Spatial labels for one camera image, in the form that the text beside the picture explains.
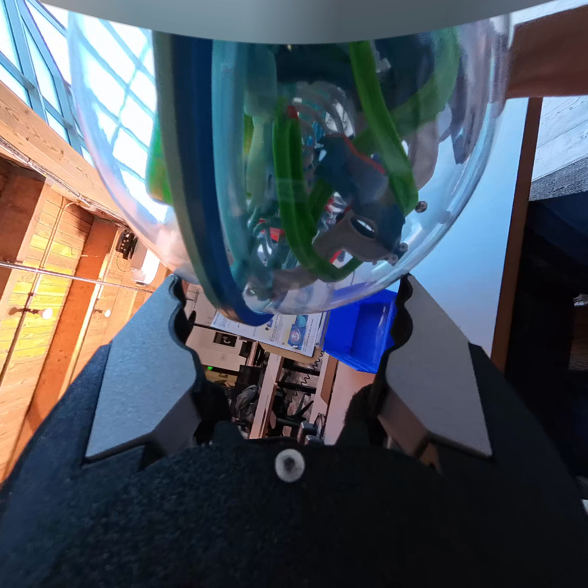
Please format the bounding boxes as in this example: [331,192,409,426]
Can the black wall box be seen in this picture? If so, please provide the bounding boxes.
[114,229,139,259]

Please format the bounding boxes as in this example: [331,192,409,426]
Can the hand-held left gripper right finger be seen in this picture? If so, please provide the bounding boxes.
[377,274,493,460]

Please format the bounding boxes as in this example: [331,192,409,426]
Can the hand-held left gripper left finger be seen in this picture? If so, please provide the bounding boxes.
[85,275,206,460]

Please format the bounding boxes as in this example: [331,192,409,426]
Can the clear plastic maze ball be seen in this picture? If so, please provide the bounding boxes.
[68,0,511,328]

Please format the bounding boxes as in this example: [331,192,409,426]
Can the blue plastic bin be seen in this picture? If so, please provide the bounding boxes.
[322,288,399,374]

